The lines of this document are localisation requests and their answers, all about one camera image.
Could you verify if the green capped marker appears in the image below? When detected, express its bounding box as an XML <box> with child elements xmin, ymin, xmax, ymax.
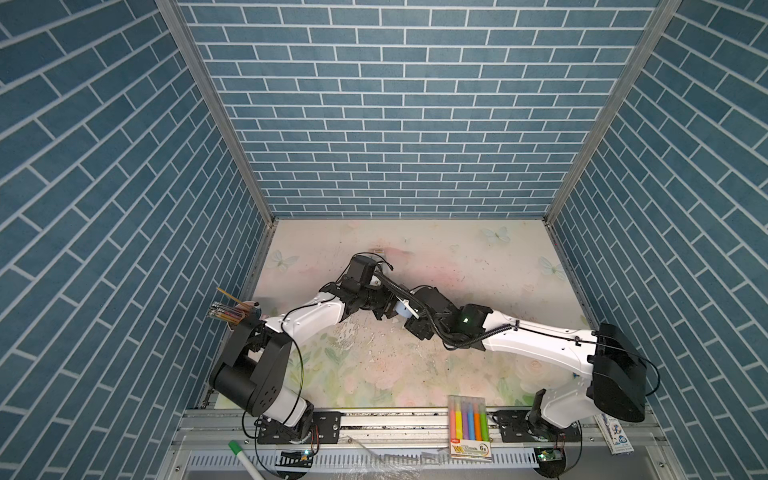
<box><xmin>228</xmin><ymin>440</ymin><xmax>264</xmax><ymax>480</ymax></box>

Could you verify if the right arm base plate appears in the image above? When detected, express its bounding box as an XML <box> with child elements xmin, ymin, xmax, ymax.
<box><xmin>490</xmin><ymin>408</ymin><xmax>582</xmax><ymax>443</ymax></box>

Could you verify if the black corrugated cable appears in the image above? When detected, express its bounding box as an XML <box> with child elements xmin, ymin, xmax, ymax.
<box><xmin>374</xmin><ymin>269</ymin><xmax>481</xmax><ymax>350</ymax></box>

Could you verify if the highlighter marker pack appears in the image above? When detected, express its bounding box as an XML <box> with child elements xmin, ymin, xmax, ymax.
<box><xmin>448</xmin><ymin>395</ymin><xmax>492</xmax><ymax>463</ymax></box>

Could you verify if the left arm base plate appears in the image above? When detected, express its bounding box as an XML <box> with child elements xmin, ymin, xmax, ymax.
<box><xmin>257</xmin><ymin>411</ymin><xmax>342</xmax><ymax>445</ymax></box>

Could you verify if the light blue alarm clock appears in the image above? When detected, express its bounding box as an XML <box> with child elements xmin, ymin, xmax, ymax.
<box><xmin>390</xmin><ymin>298</ymin><xmax>420</xmax><ymax>320</ymax></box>

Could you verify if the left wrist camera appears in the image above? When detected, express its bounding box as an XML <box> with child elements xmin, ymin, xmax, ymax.
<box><xmin>346</xmin><ymin>254</ymin><xmax>377</xmax><ymax>285</ymax></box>

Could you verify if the toothbrush package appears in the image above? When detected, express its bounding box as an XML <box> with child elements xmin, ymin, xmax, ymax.
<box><xmin>595</xmin><ymin>413</ymin><xmax>634</xmax><ymax>456</ymax></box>

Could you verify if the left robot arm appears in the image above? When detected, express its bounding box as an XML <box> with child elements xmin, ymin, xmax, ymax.
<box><xmin>209</xmin><ymin>283</ymin><xmax>397</xmax><ymax>436</ymax></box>

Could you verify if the pencil cup holder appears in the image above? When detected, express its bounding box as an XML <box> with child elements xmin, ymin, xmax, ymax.
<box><xmin>206</xmin><ymin>287</ymin><xmax>262</xmax><ymax>328</ymax></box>

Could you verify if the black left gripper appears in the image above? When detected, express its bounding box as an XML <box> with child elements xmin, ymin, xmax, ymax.
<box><xmin>356</xmin><ymin>278</ymin><xmax>408</xmax><ymax>321</ymax></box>

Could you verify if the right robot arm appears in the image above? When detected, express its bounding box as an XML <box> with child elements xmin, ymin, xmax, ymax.
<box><xmin>395</xmin><ymin>287</ymin><xmax>650</xmax><ymax>436</ymax></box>

